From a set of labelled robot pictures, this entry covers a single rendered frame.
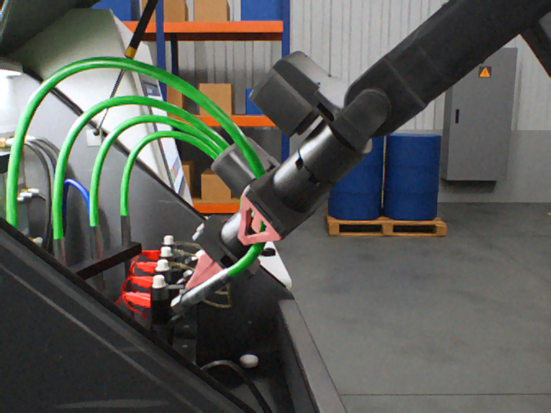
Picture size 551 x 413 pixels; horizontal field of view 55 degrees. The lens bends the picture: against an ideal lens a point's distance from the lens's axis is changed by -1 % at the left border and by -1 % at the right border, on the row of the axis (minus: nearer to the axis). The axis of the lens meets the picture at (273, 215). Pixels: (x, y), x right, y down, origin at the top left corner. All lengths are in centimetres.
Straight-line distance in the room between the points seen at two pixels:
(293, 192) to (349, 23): 686
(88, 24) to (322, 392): 80
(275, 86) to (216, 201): 565
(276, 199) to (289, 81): 13
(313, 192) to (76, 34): 71
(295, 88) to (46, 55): 71
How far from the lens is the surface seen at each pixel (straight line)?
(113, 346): 46
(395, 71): 47
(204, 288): 68
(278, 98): 53
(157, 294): 80
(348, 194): 556
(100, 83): 113
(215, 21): 602
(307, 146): 54
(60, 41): 115
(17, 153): 79
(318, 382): 85
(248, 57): 729
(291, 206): 57
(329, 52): 732
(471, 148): 740
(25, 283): 46
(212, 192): 621
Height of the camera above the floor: 137
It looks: 12 degrees down
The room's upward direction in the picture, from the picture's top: straight up
